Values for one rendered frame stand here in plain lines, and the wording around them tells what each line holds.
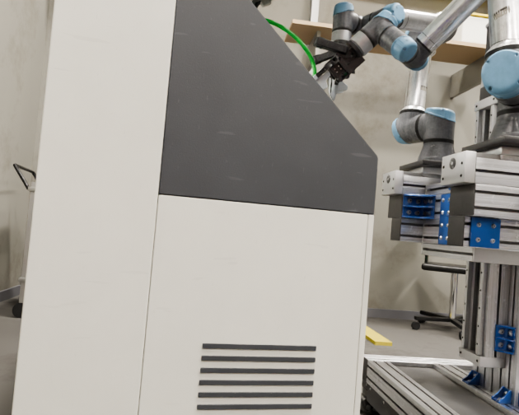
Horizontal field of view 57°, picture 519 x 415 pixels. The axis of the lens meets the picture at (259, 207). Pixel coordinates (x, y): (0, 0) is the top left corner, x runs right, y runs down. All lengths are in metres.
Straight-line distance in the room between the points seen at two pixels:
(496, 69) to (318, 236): 0.66
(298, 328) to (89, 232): 0.58
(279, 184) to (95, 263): 0.49
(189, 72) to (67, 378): 0.79
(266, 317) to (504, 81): 0.89
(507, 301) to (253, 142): 1.04
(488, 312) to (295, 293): 0.76
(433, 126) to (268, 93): 0.92
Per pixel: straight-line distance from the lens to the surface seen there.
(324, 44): 1.69
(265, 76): 1.28
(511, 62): 1.48
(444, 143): 2.01
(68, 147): 1.21
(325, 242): 1.28
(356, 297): 1.33
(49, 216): 1.21
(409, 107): 2.14
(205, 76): 1.25
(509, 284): 1.82
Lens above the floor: 0.73
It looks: 2 degrees up
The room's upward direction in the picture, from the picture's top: 5 degrees clockwise
